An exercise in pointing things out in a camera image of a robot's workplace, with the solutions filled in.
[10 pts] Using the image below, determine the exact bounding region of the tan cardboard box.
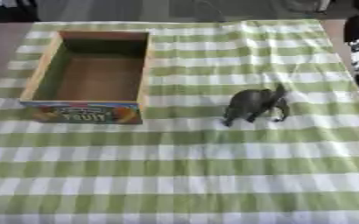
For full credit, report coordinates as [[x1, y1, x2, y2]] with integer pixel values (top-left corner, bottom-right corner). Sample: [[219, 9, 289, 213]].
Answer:
[[18, 30, 154, 125]]

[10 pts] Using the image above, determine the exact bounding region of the grey toy elephant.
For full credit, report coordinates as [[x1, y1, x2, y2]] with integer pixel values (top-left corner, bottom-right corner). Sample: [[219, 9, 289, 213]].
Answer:
[[221, 82, 292, 128]]

